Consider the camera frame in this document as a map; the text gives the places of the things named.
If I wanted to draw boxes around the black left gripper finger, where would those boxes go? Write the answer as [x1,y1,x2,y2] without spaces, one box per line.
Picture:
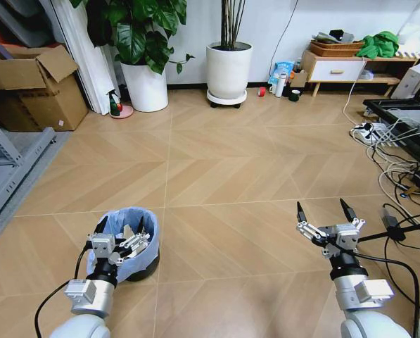
[87,215,109,248]
[108,216,151,265]

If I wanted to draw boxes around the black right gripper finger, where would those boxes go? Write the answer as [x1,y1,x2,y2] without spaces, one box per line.
[339,197,367,230]
[294,201,339,258]

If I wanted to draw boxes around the black bin with blue bag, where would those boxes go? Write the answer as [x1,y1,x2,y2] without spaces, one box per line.
[85,207,161,282]

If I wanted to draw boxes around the black stand pole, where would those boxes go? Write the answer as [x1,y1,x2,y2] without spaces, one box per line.
[357,202,420,251]

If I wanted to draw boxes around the white power strip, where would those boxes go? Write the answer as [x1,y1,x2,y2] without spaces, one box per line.
[349,121,387,144]

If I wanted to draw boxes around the black glass table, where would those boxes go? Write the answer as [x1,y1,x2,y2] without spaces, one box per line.
[362,98,420,189]

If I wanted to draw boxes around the pink round dish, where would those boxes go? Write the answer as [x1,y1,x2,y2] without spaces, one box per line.
[110,104,134,120]

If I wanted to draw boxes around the green spray bottle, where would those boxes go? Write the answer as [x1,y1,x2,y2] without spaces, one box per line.
[106,89,123,118]

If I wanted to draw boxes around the large brown cardboard box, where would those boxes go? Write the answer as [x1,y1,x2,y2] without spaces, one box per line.
[0,44,89,133]

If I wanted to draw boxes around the small open cardboard box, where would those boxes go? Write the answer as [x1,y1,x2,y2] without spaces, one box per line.
[288,68,310,89]

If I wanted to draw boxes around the wooden table with white drawer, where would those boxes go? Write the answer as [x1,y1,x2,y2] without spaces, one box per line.
[301,49,420,98]

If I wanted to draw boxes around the tall white plant pot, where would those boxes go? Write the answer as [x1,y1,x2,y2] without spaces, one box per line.
[120,61,170,113]

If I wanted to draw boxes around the white drink bottle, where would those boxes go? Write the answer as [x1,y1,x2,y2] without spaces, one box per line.
[274,71,289,99]

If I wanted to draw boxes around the white carton box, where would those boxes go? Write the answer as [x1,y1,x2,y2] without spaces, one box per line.
[389,62,420,101]

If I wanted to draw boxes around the white wheeled pot stand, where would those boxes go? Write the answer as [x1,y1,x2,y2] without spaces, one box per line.
[205,88,248,108]

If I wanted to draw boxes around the blue plastic package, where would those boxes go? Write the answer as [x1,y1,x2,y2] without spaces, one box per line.
[268,61,296,86]

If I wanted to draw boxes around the brown wicker basket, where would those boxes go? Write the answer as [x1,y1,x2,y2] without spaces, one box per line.
[308,39,366,58]

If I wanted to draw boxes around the green cloth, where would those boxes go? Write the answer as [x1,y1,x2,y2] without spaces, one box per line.
[355,30,401,59]

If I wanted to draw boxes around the white leaning panels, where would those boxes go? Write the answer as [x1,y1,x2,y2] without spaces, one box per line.
[50,0,121,115]

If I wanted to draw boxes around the wide white plant pot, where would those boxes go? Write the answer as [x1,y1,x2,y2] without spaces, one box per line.
[205,41,253,101]

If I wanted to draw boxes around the grey papers pile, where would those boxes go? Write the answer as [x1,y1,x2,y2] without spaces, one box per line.
[311,30,355,45]

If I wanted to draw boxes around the broad leaf green plant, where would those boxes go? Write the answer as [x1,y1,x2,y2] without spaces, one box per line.
[70,0,196,75]

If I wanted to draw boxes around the white plastic bag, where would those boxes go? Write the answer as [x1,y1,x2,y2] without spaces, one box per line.
[395,0,420,47]

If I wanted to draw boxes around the thin stemmed plant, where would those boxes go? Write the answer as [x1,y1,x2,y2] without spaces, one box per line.
[219,0,248,50]

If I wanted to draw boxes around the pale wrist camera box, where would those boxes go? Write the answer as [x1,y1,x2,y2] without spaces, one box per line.
[91,232,116,260]
[335,223,359,251]

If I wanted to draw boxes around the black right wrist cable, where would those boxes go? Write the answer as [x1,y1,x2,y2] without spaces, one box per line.
[352,250,420,338]

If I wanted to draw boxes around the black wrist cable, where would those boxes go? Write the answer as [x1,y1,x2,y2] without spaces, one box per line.
[34,242,93,338]
[352,250,420,338]

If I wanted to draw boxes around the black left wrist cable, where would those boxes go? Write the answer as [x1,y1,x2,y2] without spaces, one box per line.
[34,242,93,338]

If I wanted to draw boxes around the tangled floor cables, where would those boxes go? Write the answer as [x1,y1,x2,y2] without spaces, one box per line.
[365,118,420,199]

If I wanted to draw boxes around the grey metal shelf frame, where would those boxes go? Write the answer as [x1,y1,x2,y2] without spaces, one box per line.
[0,108,58,230]

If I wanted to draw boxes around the white power cable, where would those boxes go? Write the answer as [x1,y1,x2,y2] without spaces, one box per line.
[342,58,369,128]

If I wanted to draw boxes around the black hanging wall cable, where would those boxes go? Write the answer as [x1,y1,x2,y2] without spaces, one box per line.
[267,0,300,77]

